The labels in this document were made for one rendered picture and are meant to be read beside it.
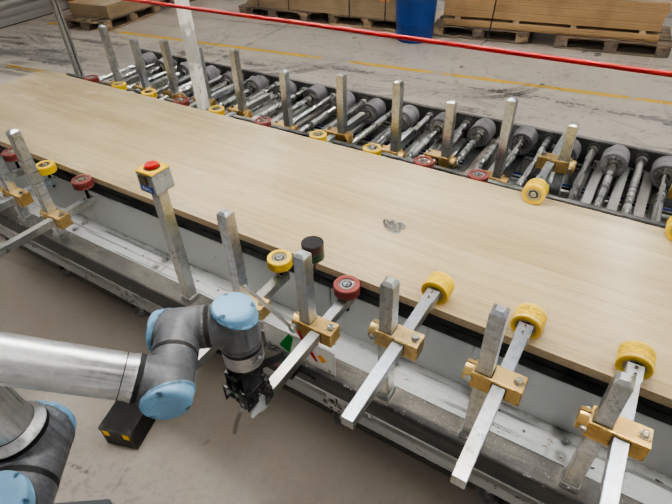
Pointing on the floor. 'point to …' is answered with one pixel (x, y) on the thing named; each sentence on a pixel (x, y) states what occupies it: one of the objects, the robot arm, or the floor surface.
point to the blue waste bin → (415, 18)
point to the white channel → (192, 55)
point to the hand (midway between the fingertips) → (261, 405)
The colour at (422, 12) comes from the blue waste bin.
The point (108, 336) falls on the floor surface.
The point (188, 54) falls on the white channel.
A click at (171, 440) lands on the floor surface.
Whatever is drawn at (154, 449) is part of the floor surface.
